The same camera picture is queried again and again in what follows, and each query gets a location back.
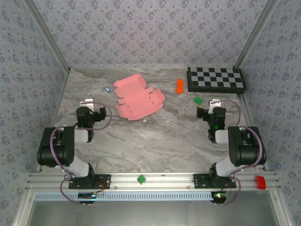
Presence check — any pink paper box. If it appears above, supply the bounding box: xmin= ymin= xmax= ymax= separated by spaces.
xmin=113 ymin=73 xmax=166 ymax=121

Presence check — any orange plastic toy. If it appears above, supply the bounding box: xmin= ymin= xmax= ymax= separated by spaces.
xmin=175 ymin=79 xmax=184 ymax=95

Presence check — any black grey checkerboard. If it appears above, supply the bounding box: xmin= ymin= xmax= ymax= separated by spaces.
xmin=187 ymin=66 xmax=246 ymax=94

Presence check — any red block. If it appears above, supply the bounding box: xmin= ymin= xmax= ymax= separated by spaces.
xmin=255 ymin=175 xmax=267 ymax=190

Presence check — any grey metal shelf sheet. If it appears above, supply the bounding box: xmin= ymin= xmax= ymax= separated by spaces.
xmin=28 ymin=200 xmax=280 ymax=226

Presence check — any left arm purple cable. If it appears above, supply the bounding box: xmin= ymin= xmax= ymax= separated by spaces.
xmin=50 ymin=102 xmax=113 ymax=206

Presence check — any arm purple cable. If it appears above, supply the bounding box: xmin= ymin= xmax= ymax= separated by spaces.
xmin=210 ymin=98 xmax=263 ymax=206
xmin=50 ymin=102 xmax=113 ymax=206

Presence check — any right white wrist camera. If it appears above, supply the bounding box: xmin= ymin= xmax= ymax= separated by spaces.
xmin=208 ymin=98 xmax=223 ymax=115

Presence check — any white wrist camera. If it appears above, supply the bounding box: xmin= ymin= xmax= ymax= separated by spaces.
xmin=79 ymin=98 xmax=95 ymax=112
xmin=208 ymin=98 xmax=223 ymax=115

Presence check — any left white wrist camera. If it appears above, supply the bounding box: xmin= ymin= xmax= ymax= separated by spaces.
xmin=79 ymin=98 xmax=95 ymax=112

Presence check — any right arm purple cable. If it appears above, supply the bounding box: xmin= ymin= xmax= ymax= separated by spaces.
xmin=210 ymin=98 xmax=263 ymax=206

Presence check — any aluminium table end rail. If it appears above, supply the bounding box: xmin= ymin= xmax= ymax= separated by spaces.
xmin=70 ymin=65 xmax=236 ymax=70

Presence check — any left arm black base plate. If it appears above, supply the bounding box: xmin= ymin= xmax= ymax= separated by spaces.
xmin=68 ymin=174 xmax=111 ymax=190

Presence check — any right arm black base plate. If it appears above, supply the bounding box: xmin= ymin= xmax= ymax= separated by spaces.
xmin=193 ymin=174 xmax=237 ymax=190

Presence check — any wide aluminium mounting rail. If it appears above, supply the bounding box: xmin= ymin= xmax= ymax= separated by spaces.
xmin=25 ymin=171 xmax=282 ymax=191

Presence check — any aluminium upright frame post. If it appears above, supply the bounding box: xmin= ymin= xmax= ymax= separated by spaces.
xmin=234 ymin=0 xmax=282 ymax=69
xmin=23 ymin=0 xmax=71 ymax=73

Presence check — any slotted blue cable duct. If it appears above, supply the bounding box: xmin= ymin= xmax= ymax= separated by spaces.
xmin=34 ymin=191 xmax=216 ymax=202

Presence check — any aluminium frame leg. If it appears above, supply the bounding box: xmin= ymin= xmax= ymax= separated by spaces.
xmin=269 ymin=189 xmax=292 ymax=226
xmin=13 ymin=189 xmax=36 ymax=226

